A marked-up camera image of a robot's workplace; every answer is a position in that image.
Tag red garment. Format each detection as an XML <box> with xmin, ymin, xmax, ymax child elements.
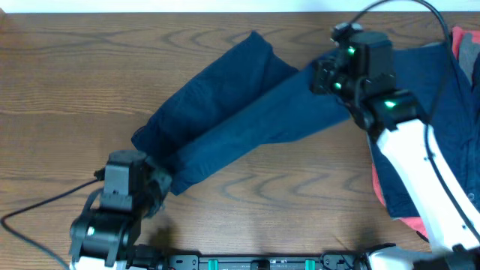
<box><xmin>370</xmin><ymin>26</ymin><xmax>479</xmax><ymax>239</ymax></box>

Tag navy blue folded shirt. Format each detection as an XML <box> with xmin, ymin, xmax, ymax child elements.
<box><xmin>394</xmin><ymin>44</ymin><xmax>479</xmax><ymax>208</ymax></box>

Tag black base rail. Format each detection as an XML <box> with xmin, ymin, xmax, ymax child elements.
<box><xmin>127</xmin><ymin>245</ymin><xmax>432</xmax><ymax>270</ymax></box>

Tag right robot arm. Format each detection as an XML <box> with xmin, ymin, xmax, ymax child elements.
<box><xmin>310</xmin><ymin>22</ymin><xmax>479</xmax><ymax>269</ymax></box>

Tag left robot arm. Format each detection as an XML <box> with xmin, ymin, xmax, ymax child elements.
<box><xmin>69</xmin><ymin>150</ymin><xmax>173</xmax><ymax>270</ymax></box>

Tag navy blue trousers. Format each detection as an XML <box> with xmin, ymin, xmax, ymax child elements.
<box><xmin>131</xmin><ymin>31</ymin><xmax>349</xmax><ymax>195</ymax></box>

